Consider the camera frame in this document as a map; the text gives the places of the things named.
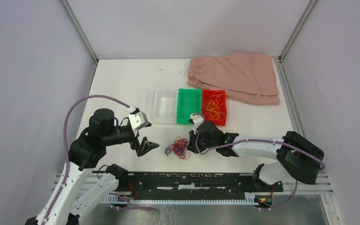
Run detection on coloured wire bundle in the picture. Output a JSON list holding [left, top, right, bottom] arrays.
[[164, 137, 190, 161]]

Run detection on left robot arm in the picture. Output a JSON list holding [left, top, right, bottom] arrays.
[[26, 108, 159, 225]]

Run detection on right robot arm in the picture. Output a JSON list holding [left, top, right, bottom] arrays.
[[187, 119, 326, 191]]

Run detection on red plastic bin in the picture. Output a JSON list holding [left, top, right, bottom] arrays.
[[202, 90, 227, 126]]

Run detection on clear plastic bin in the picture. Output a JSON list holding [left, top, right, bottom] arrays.
[[152, 89, 178, 124]]

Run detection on green plastic bin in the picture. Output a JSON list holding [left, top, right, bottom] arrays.
[[176, 89, 202, 124]]

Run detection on pink cloth shorts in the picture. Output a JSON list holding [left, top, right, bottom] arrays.
[[187, 52, 280, 106]]

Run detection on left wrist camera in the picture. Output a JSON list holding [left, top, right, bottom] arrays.
[[128, 112, 149, 130]]

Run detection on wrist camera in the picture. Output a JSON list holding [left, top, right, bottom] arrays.
[[189, 113, 205, 135], [128, 112, 149, 130]]

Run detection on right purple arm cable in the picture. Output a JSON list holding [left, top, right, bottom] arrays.
[[195, 115, 327, 211]]

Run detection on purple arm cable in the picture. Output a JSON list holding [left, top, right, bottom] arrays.
[[195, 115, 327, 211], [40, 94, 156, 225]]

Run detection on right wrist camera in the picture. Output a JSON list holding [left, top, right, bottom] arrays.
[[189, 113, 205, 135]]

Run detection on yellow wires in red bin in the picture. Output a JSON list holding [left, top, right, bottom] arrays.
[[202, 94, 227, 122]]

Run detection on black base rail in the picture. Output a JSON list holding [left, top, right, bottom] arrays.
[[115, 172, 284, 200]]

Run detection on white slotted cable duct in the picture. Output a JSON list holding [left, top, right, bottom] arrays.
[[100, 194, 258, 206]]

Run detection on white drawstring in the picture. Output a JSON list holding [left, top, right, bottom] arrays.
[[158, 65, 191, 73]]

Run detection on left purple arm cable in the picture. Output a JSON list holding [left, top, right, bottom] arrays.
[[40, 94, 156, 225]]

